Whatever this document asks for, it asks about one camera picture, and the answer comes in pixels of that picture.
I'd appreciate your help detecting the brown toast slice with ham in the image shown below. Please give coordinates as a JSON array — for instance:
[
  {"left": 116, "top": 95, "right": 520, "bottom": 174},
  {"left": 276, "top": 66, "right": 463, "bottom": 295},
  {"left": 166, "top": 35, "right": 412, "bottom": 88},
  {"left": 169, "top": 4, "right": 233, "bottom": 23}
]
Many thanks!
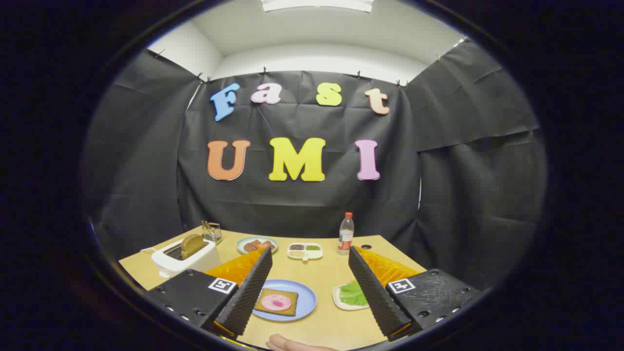
[{"left": 253, "top": 288, "right": 299, "bottom": 317}]

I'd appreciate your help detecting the white divided tray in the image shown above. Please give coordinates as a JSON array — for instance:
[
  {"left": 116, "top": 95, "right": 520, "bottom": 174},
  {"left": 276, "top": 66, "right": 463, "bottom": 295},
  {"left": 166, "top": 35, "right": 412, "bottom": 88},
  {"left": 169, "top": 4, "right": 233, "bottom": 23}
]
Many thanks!
[{"left": 287, "top": 243, "right": 324, "bottom": 262}]

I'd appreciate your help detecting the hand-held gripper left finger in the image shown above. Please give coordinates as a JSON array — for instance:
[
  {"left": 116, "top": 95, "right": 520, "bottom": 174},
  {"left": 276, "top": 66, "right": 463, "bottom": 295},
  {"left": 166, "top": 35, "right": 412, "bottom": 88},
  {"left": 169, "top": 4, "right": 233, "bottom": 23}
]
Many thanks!
[{"left": 145, "top": 246, "right": 273, "bottom": 340}]

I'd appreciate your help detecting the clear bottle with red cap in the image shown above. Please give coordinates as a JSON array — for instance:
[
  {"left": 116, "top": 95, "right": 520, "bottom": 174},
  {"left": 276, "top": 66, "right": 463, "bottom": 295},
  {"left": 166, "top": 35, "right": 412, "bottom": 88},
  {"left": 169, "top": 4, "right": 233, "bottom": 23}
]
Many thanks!
[{"left": 338, "top": 212, "right": 355, "bottom": 256}]

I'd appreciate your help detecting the pink ham slice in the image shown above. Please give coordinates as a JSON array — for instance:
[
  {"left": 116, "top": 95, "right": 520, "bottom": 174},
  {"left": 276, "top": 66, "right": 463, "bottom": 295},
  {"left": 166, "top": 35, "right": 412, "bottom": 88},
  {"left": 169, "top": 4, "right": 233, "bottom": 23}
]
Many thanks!
[{"left": 261, "top": 294, "right": 292, "bottom": 312}]

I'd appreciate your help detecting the small white plate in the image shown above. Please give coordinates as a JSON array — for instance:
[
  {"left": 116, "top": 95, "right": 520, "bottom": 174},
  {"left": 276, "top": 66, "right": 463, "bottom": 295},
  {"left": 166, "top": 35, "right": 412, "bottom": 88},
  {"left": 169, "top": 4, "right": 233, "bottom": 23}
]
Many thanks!
[{"left": 332, "top": 283, "right": 371, "bottom": 311}]

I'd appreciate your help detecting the pale green plate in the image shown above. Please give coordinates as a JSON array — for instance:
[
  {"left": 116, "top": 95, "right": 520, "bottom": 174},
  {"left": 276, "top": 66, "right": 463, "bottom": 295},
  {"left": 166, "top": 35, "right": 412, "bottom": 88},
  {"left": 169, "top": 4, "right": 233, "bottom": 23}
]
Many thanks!
[{"left": 236, "top": 236, "right": 279, "bottom": 255}]

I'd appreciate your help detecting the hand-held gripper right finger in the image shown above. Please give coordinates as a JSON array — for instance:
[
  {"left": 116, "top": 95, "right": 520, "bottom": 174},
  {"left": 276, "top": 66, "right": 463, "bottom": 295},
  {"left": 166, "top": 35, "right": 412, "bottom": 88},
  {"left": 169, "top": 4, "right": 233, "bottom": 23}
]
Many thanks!
[{"left": 348, "top": 245, "right": 482, "bottom": 342}]

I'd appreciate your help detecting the green lettuce leaf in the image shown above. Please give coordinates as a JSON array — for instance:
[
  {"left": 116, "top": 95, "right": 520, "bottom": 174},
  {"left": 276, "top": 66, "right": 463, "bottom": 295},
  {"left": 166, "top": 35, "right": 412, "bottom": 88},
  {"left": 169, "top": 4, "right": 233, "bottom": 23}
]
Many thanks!
[{"left": 339, "top": 280, "right": 369, "bottom": 307}]

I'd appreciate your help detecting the ceiling light panel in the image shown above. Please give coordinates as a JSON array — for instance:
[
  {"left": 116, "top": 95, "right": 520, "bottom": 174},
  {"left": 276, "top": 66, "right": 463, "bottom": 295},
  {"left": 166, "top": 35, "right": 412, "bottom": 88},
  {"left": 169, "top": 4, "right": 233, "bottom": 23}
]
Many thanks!
[{"left": 261, "top": 0, "right": 373, "bottom": 13}]

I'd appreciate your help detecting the metal wire basket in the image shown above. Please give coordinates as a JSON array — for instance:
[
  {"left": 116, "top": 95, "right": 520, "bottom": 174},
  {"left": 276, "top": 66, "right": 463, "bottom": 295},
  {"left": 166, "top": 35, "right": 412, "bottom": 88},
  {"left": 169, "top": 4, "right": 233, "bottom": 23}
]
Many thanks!
[{"left": 201, "top": 220, "right": 223, "bottom": 245}]

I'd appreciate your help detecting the blue plate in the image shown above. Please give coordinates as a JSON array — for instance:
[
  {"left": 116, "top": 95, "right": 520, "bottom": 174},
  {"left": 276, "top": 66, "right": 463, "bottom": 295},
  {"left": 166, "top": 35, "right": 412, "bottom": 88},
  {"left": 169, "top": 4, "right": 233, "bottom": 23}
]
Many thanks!
[{"left": 252, "top": 279, "right": 317, "bottom": 322}]

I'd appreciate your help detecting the brown toast slice in toaster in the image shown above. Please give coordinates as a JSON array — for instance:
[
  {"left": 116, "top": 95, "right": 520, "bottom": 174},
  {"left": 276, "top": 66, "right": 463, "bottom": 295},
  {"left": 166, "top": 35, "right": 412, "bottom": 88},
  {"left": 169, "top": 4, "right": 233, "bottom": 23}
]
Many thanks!
[{"left": 181, "top": 234, "right": 207, "bottom": 260}]

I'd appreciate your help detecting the white toaster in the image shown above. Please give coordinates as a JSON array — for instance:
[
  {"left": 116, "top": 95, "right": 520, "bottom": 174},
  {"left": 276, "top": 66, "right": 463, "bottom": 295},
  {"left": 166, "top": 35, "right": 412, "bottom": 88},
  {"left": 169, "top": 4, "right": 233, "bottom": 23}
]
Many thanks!
[{"left": 151, "top": 237, "right": 222, "bottom": 278}]

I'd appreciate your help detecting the black backdrop cloth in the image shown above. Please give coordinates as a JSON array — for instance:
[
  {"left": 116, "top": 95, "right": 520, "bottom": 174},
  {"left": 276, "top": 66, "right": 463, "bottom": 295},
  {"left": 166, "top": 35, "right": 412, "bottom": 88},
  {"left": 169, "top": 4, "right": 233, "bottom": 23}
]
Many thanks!
[{"left": 83, "top": 39, "right": 546, "bottom": 293}]

